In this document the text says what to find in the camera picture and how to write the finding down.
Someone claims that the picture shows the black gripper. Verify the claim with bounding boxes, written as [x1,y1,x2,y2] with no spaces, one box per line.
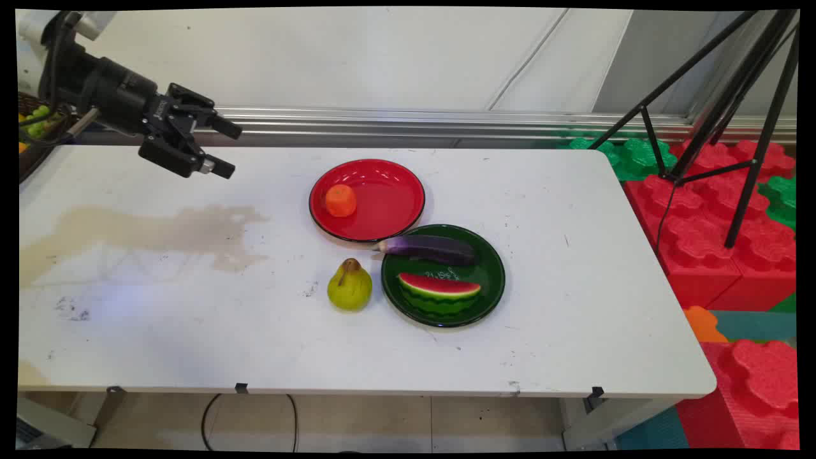
[38,11,244,180]

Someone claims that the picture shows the purple toy eggplant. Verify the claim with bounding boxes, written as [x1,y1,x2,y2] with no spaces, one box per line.
[374,235,479,267]

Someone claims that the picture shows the green toy grapes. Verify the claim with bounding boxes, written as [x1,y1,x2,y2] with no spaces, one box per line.
[21,105,54,140]

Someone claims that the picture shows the wicker basket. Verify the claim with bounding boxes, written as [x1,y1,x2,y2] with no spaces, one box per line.
[17,91,80,184]

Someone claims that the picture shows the orange toy fruit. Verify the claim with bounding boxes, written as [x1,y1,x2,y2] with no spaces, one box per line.
[325,184,358,218]

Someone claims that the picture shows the red round plate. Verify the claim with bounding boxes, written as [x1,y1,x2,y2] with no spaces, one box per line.
[309,159,426,244]

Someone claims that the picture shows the yellow-green toy pear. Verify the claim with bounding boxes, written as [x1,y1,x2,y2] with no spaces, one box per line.
[327,258,373,312]

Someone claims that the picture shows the toy watermelon slice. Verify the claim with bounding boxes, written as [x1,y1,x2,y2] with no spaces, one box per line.
[397,273,482,315]

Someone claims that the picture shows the grey table leg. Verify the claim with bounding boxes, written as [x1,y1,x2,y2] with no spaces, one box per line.
[561,395,678,451]
[16,390,126,449]

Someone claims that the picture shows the dark green round plate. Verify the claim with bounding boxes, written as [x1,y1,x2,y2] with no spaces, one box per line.
[381,224,506,328]

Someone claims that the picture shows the green foam block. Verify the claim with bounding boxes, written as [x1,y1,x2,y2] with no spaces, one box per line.
[757,175,798,231]
[560,136,678,182]

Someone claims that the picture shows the large red foam block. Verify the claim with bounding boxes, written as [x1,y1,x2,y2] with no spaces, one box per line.
[623,140,798,312]

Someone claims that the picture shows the orange foam piece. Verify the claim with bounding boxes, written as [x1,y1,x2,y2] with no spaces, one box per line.
[683,305,729,344]

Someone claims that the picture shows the teal foam mat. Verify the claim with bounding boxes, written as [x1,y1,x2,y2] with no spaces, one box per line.
[709,310,798,344]
[614,407,690,451]

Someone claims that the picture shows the aluminium wall rail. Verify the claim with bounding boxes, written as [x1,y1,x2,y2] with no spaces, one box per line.
[191,106,798,146]

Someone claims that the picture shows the black floor cable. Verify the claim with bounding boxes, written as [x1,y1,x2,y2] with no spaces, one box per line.
[201,393,300,453]

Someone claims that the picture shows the black camera tripod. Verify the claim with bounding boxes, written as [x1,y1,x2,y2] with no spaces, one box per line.
[588,9,800,249]

